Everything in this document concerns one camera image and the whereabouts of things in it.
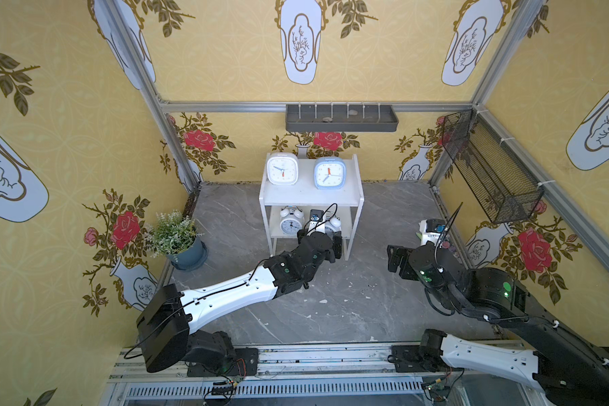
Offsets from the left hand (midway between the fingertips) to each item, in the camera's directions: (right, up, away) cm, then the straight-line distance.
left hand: (333, 233), depth 77 cm
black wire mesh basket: (+57, +14, +7) cm, 59 cm away
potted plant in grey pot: (-51, -1, +4) cm, 51 cm away
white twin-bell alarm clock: (-13, +4, +2) cm, 13 cm away
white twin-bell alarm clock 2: (-1, +3, -4) cm, 5 cm away
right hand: (+16, -4, -12) cm, 20 cm away
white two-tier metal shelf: (+4, +9, -5) cm, 11 cm away
